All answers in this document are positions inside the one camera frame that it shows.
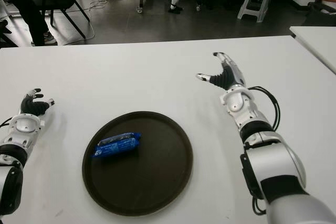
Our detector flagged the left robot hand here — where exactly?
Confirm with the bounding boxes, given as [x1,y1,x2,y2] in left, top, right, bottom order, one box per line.
[20,88,55,116]

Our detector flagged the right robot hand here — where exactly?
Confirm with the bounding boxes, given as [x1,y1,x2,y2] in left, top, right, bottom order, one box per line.
[195,52,246,91]

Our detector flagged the blue Oreo cookie pack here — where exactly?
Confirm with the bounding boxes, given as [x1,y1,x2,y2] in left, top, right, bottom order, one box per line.
[91,132,142,159]

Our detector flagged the white side table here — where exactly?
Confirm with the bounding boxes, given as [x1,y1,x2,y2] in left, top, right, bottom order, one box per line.
[289,26,336,75]

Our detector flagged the standing person black trousers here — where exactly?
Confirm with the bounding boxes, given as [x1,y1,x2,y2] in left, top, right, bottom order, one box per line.
[5,0,58,47]

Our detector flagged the black seat of person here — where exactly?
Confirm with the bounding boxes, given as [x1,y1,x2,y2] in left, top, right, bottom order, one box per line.
[306,0,336,27]

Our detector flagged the round dark brown tray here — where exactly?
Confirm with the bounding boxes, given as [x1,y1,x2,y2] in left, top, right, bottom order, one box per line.
[82,111,194,210]

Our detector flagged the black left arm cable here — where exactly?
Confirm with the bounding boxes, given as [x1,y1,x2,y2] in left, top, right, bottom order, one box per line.
[0,118,14,130]

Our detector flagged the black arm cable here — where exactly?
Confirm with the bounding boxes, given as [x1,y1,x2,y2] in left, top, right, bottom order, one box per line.
[0,118,14,130]
[248,85,281,132]

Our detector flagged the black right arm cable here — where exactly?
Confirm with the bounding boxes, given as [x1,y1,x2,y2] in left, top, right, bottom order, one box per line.
[248,85,281,132]

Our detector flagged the black chair frame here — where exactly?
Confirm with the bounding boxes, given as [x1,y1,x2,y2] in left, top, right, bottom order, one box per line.
[0,19,14,48]

